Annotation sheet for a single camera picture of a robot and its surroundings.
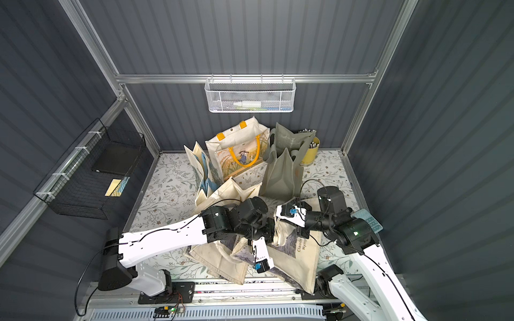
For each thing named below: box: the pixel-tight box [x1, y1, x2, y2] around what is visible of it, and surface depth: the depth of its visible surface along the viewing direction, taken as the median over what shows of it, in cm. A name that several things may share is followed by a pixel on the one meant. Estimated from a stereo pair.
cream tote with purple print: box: [234, 212, 322, 294], surface depth 72 cm
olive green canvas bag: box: [259, 122, 316, 202], surface depth 96 cm
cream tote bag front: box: [185, 241, 249, 285], surface depth 71 cm
